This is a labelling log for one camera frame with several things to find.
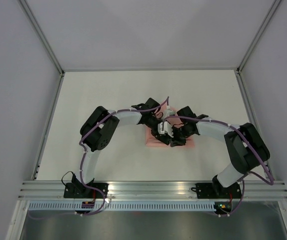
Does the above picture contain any pink cloth napkin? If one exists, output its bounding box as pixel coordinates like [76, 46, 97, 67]
[144, 106, 196, 149]

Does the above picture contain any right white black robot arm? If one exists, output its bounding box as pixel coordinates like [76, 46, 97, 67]
[170, 106, 274, 198]

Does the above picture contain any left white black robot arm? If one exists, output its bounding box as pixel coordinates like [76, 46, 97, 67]
[63, 98, 169, 200]

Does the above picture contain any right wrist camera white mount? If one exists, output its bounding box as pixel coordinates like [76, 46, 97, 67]
[157, 121, 174, 138]

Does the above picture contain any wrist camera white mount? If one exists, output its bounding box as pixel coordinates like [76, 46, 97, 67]
[162, 105, 176, 119]
[157, 121, 174, 138]

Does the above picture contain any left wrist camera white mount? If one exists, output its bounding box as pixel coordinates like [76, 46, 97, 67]
[162, 105, 176, 119]

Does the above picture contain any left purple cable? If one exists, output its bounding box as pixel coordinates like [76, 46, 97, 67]
[78, 96, 171, 188]

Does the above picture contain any purple cable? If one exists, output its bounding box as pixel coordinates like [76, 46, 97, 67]
[163, 115, 276, 201]
[78, 96, 171, 188]

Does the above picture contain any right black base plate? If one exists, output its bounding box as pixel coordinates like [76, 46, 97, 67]
[190, 182, 242, 200]

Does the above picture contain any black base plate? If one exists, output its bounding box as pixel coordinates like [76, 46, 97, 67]
[63, 182, 109, 199]
[190, 182, 242, 200]

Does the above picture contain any white slotted cable duct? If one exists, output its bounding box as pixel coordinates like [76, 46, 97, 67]
[28, 200, 215, 212]

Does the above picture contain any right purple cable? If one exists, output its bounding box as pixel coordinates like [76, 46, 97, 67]
[163, 115, 276, 201]

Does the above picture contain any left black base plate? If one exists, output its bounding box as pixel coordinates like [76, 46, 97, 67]
[63, 182, 109, 199]

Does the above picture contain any aluminium mounting rail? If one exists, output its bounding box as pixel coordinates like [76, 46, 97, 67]
[17, 180, 287, 202]

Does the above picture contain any right aluminium frame post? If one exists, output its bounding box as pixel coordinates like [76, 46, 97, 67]
[235, 0, 283, 75]

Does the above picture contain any aluminium frame post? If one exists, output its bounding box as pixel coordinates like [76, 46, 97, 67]
[18, 0, 65, 76]
[235, 0, 283, 75]

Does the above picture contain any left aluminium frame post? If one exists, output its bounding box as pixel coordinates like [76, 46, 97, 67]
[18, 0, 65, 76]

